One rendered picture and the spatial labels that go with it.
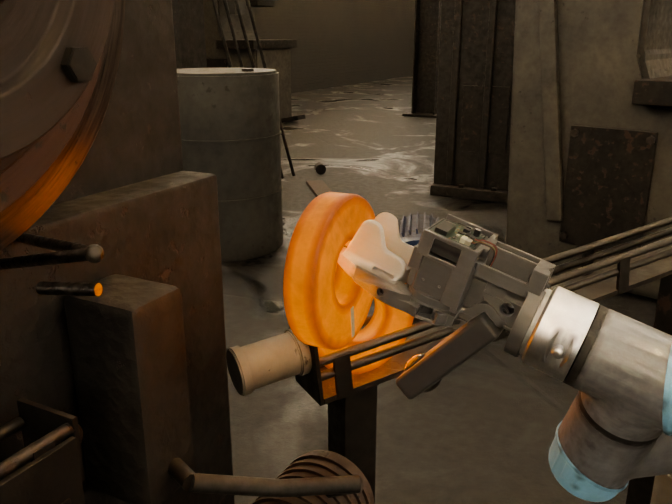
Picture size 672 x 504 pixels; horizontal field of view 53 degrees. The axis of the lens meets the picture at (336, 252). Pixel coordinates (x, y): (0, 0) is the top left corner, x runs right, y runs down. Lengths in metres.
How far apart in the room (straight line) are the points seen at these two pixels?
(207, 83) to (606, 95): 1.68
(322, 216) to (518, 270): 0.18
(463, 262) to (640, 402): 0.18
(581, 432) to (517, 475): 1.19
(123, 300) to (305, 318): 0.19
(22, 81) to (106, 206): 0.33
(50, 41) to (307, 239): 0.27
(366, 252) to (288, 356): 0.23
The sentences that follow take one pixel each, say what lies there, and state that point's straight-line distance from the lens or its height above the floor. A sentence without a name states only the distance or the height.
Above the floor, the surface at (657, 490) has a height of 0.48.
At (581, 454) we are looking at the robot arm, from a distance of 0.68.
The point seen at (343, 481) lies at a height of 0.56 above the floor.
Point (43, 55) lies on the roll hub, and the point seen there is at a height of 1.04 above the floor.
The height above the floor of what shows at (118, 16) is 1.07.
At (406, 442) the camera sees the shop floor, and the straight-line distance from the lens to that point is 1.92.
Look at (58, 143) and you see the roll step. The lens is 0.59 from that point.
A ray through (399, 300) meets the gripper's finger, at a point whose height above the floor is 0.82.
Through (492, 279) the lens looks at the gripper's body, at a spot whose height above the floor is 0.85.
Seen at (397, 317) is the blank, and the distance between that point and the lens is 0.90.
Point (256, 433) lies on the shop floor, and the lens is 1.95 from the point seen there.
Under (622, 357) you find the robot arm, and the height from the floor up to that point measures 0.80.
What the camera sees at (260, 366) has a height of 0.68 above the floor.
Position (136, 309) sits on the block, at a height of 0.80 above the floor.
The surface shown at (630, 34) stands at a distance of 2.93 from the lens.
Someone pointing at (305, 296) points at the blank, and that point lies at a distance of 0.62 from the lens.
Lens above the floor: 1.05
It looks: 18 degrees down
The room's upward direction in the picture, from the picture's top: straight up
